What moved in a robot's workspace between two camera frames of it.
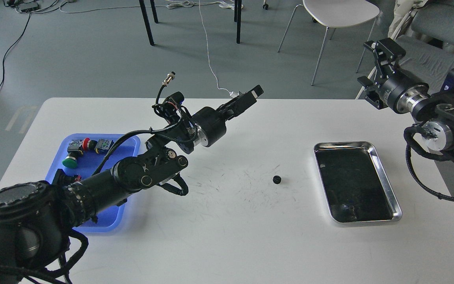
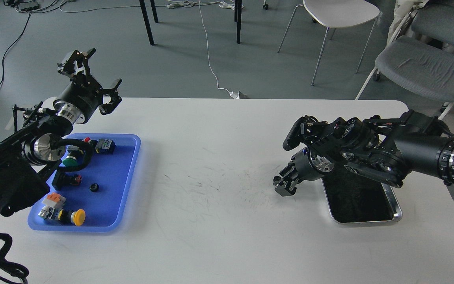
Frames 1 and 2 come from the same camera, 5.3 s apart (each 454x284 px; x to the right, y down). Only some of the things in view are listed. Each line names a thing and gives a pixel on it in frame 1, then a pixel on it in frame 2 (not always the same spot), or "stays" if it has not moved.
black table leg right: x=237 y=10 stays
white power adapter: x=233 y=95 stays
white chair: x=332 y=14 stays
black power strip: x=24 y=7 stays
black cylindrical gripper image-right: x=401 y=92 -> x=305 y=165
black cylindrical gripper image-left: x=210 y=124 -> x=79 y=99
